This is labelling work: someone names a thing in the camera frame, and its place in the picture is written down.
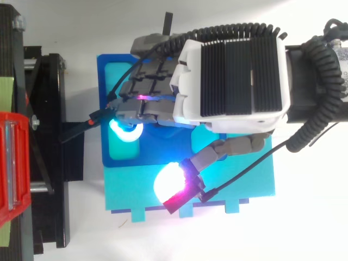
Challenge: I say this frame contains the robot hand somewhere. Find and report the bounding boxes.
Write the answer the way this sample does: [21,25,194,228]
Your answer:
[107,33,292,215]

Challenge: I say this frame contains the turquoise plate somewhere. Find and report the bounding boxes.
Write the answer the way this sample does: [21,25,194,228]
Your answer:
[104,130,276,224]

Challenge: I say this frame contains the small black bar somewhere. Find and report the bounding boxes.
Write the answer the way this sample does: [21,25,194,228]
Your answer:
[162,11,174,35]

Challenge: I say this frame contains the black-and-orange clip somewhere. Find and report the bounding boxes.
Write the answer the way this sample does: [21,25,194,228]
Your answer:
[60,108,111,144]

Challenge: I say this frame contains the black stand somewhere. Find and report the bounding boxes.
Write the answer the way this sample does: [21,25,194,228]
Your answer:
[0,4,84,261]

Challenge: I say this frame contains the red bin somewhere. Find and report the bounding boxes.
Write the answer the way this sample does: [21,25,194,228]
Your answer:
[0,110,32,229]

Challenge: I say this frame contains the black coiled cable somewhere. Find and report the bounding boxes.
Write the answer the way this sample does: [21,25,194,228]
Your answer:
[152,18,348,153]

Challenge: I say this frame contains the thin black cable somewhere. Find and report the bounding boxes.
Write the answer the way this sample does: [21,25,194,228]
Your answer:
[200,122,340,203]
[108,45,164,100]

